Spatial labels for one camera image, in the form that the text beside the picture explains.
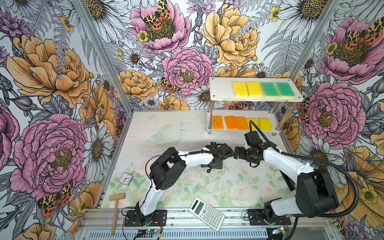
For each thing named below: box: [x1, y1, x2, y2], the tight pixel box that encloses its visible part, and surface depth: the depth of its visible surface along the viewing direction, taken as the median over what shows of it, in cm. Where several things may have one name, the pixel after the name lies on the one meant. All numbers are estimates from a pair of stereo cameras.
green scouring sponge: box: [276, 82, 295, 99], surface depth 83 cm
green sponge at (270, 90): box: [261, 82, 279, 98], surface depth 84 cm
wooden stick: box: [109, 193, 126, 236], surface depth 79 cm
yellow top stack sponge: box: [232, 82, 249, 98], surface depth 84 cm
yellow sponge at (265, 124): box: [258, 118, 272, 131], surface depth 106 cm
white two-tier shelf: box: [207, 89, 304, 137], surface depth 83 cm
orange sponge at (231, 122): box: [224, 116, 238, 130], surface depth 107 cm
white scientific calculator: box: [188, 197, 226, 232], surface depth 76 cm
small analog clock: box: [119, 172, 134, 186], surface depth 87 cm
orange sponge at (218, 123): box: [212, 115, 224, 130], surface depth 107 cm
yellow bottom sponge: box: [246, 81, 263, 98], surface depth 84 cm
